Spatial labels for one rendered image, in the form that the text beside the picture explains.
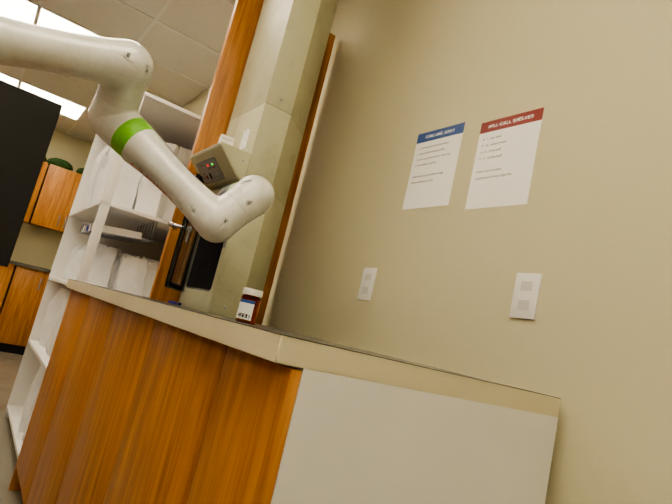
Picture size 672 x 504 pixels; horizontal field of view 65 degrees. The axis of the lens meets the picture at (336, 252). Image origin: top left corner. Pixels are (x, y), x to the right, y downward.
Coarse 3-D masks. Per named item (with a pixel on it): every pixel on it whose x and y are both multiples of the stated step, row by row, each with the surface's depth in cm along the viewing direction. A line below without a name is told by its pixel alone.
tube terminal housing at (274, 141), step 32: (256, 128) 187; (288, 128) 194; (256, 160) 186; (288, 160) 201; (288, 192) 209; (256, 224) 186; (224, 256) 179; (256, 256) 187; (224, 288) 179; (256, 288) 194
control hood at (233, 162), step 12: (216, 144) 182; (228, 144) 180; (192, 156) 202; (204, 156) 193; (216, 156) 185; (228, 156) 180; (240, 156) 182; (228, 168) 183; (240, 168) 182; (228, 180) 188
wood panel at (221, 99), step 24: (240, 0) 222; (240, 24) 222; (240, 48) 222; (216, 72) 217; (240, 72) 222; (216, 96) 216; (216, 120) 216; (312, 120) 242; (192, 168) 210; (288, 216) 235; (168, 240) 205; (168, 264) 205; (168, 288) 205; (264, 288) 228; (264, 312) 228
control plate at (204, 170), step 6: (204, 162) 195; (210, 162) 191; (216, 162) 188; (198, 168) 202; (204, 168) 198; (210, 168) 194; (216, 168) 190; (204, 174) 201; (222, 174) 189; (204, 180) 204; (210, 180) 200; (216, 180) 195
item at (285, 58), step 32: (288, 0) 198; (320, 0) 201; (256, 32) 219; (288, 32) 193; (320, 32) 208; (256, 64) 207; (288, 64) 193; (320, 64) 216; (256, 96) 197; (288, 96) 193
